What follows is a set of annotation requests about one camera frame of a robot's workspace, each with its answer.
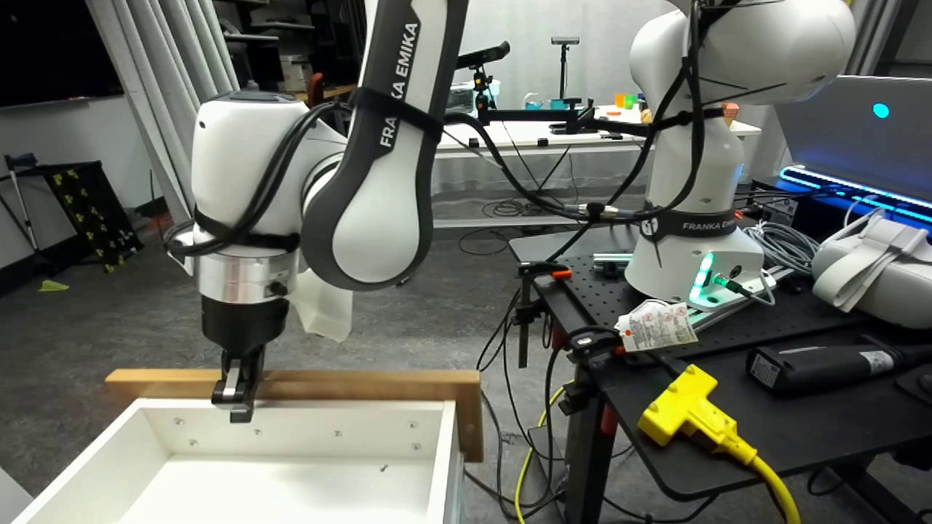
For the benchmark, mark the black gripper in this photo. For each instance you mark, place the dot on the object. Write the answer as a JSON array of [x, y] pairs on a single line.
[[244, 335]]

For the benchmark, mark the wooden top drawer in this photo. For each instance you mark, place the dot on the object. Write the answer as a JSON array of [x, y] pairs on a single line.
[[324, 445]]

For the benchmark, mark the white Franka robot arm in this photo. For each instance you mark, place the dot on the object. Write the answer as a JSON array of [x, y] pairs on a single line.
[[295, 215]]

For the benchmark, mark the open laptop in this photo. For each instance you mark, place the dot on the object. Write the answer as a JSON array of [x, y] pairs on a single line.
[[869, 141]]

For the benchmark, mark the black yellow calibration board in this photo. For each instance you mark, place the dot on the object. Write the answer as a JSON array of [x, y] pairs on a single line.
[[94, 210]]

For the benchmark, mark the white folding table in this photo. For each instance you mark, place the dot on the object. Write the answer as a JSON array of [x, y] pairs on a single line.
[[534, 170]]

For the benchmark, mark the crumpled white label packet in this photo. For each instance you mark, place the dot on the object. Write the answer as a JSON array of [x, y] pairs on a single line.
[[655, 327]]

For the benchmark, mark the yellow power plug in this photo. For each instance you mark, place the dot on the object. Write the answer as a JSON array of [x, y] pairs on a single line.
[[685, 407]]

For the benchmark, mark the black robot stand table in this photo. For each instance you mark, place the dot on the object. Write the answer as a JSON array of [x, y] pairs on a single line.
[[839, 428]]

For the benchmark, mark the black barcode scanner device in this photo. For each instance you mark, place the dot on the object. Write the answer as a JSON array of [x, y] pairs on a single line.
[[818, 368]]

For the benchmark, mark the white VR headset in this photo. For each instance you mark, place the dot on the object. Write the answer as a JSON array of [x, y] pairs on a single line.
[[880, 268]]

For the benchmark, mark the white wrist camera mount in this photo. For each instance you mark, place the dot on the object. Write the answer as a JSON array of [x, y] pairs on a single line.
[[323, 307]]

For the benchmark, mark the black stereo camera bar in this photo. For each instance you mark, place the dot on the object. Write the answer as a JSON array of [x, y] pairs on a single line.
[[483, 57]]

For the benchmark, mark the black camera clamp arm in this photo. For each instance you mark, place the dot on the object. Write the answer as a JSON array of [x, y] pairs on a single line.
[[566, 116]]

